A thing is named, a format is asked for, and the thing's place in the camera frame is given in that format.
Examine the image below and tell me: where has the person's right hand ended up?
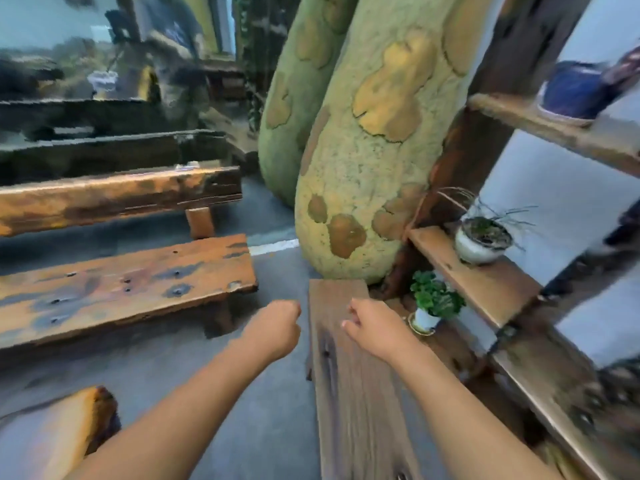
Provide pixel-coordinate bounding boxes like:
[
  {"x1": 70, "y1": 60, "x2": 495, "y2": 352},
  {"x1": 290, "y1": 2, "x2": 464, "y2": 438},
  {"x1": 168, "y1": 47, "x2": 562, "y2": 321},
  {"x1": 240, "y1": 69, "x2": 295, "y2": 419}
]
[{"x1": 341, "y1": 298, "x2": 423, "y2": 366}]

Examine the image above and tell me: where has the person's left hand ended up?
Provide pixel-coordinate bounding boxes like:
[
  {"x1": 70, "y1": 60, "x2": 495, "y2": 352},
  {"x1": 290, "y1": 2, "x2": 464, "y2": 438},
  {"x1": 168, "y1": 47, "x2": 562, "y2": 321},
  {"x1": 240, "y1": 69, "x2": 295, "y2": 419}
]
[{"x1": 238, "y1": 300, "x2": 302, "y2": 364}]

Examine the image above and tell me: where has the person's left forearm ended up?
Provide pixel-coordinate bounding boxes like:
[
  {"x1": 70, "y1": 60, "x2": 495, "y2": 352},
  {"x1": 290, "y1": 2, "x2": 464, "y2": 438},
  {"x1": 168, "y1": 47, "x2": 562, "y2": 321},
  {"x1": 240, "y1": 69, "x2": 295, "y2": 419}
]
[{"x1": 62, "y1": 340, "x2": 273, "y2": 480}]

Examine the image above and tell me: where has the person's right forearm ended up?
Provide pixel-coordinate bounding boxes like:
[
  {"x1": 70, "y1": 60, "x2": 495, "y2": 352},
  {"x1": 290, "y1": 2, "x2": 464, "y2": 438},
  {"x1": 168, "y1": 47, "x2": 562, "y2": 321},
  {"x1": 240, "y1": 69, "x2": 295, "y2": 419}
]
[{"x1": 392, "y1": 345, "x2": 566, "y2": 480}]

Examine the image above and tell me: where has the grey wooden plank bench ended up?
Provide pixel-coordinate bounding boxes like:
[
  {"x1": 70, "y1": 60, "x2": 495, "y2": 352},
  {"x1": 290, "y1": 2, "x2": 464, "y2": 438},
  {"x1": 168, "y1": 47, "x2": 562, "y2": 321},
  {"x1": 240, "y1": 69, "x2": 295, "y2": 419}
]
[{"x1": 306, "y1": 279, "x2": 426, "y2": 480}]

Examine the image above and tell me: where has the white pot with leafy plant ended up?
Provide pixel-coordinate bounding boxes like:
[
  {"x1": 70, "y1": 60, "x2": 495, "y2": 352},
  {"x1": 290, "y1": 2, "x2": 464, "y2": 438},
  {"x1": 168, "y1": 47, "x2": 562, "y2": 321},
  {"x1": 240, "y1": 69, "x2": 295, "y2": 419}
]
[{"x1": 407, "y1": 270, "x2": 467, "y2": 337}]

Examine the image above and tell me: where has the white pot with thin grass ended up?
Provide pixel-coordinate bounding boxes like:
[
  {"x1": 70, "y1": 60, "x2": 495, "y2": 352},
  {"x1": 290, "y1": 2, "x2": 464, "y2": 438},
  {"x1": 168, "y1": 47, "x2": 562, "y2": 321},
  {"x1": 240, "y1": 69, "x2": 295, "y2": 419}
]
[{"x1": 437, "y1": 187, "x2": 538, "y2": 266}]

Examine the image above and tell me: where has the dark wooden plant shelf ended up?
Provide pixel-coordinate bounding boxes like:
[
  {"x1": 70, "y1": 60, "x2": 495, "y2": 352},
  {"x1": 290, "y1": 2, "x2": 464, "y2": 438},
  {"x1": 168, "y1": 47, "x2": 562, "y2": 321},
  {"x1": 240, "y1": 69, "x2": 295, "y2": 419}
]
[{"x1": 382, "y1": 0, "x2": 640, "y2": 480}]

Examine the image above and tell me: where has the large mottled tree trunk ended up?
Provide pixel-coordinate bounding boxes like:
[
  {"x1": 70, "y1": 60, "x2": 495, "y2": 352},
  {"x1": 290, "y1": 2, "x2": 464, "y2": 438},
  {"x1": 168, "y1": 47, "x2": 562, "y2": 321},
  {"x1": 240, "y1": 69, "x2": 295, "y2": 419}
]
[{"x1": 294, "y1": 0, "x2": 501, "y2": 285}]

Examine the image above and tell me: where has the slim mottled tree trunk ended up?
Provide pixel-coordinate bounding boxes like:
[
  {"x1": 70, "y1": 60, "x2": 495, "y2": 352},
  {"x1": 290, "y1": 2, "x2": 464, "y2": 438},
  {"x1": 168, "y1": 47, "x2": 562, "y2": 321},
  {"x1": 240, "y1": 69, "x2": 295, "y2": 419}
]
[{"x1": 257, "y1": 0, "x2": 361, "y2": 209}]

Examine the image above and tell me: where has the low orange wooden bench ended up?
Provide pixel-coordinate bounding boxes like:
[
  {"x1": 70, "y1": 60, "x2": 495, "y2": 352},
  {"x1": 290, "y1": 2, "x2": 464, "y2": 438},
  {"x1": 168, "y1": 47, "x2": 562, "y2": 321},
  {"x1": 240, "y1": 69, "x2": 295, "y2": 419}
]
[{"x1": 0, "y1": 234, "x2": 259, "y2": 351}]

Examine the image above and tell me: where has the long orange wooden bench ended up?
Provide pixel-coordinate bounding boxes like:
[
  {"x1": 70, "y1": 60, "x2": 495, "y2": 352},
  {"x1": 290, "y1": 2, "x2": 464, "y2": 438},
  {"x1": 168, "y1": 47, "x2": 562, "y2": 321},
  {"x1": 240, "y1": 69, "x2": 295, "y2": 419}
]
[{"x1": 0, "y1": 166, "x2": 244, "y2": 240}]

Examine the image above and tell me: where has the dark wooden aquarium stand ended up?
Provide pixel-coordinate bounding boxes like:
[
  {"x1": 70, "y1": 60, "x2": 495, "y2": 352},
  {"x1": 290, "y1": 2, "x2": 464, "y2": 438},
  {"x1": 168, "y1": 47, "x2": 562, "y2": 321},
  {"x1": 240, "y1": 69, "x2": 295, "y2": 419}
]
[{"x1": 0, "y1": 97, "x2": 236, "y2": 185}]

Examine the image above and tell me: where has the blue ceramic pot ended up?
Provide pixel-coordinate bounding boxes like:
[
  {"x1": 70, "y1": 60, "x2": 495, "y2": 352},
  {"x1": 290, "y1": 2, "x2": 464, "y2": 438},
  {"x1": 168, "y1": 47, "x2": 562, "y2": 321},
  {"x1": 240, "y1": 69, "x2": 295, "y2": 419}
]
[{"x1": 536, "y1": 59, "x2": 623, "y2": 128}]

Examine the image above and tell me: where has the orange wooden log piece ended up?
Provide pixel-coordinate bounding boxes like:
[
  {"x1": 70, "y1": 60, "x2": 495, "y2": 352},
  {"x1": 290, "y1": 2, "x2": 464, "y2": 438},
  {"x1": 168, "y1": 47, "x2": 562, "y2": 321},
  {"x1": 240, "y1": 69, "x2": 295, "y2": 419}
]
[{"x1": 0, "y1": 386, "x2": 122, "y2": 480}]

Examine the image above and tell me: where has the large glass aquarium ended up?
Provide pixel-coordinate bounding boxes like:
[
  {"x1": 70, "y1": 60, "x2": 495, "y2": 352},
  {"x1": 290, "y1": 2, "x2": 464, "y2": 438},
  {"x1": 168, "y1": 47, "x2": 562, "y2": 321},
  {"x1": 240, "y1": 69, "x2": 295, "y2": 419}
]
[{"x1": 0, "y1": 0, "x2": 238, "y2": 103}]

